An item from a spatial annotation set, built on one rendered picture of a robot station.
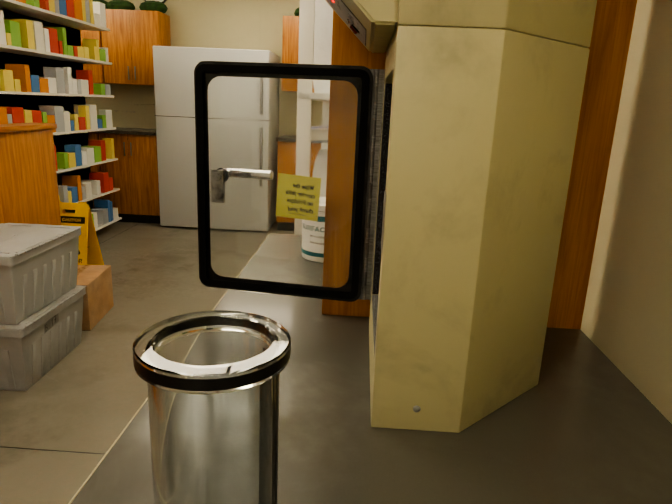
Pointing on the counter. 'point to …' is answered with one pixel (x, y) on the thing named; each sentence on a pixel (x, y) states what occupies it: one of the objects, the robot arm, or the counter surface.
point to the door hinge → (374, 182)
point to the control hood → (376, 21)
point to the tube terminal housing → (473, 203)
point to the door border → (354, 170)
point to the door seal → (357, 173)
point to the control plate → (347, 17)
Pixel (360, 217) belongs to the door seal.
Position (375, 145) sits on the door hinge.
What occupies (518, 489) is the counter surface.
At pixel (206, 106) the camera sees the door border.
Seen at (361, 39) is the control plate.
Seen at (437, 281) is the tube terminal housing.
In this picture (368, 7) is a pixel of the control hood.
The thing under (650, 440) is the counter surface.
